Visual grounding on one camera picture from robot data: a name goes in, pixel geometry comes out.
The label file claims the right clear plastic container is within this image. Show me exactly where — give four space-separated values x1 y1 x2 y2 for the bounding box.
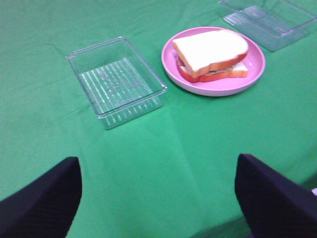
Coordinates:
218 0 317 52

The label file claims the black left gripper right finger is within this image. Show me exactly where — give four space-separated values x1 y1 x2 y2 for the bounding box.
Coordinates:
234 154 317 238

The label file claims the green tablecloth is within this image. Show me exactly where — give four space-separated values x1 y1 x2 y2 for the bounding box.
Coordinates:
0 0 317 238

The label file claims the clear plastic container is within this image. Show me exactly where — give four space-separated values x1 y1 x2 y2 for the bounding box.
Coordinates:
66 37 167 129
218 0 317 52

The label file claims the toy bread slice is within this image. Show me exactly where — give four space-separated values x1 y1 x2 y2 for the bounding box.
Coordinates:
172 29 249 79
176 57 249 83

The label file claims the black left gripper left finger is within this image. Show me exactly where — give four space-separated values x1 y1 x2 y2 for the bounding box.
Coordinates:
0 157 82 238

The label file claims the pink round plate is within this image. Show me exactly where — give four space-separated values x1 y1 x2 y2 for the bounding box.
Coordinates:
161 26 266 97

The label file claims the left clear plastic container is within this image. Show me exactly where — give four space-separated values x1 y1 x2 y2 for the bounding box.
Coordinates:
66 37 167 129

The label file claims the toy lettuce leaf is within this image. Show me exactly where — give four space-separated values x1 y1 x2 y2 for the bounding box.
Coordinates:
208 65 235 75

